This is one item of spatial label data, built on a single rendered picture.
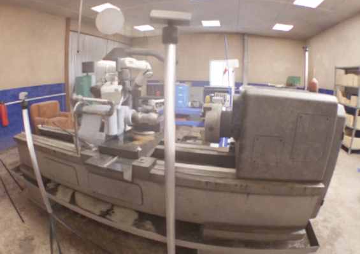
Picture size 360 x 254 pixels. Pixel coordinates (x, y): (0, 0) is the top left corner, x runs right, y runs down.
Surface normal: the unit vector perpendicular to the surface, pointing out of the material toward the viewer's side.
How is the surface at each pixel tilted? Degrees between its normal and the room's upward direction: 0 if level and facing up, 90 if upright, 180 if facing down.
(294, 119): 90
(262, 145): 90
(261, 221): 90
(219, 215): 90
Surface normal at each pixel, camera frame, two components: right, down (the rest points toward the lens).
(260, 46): -0.26, 0.21
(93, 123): -0.25, -0.14
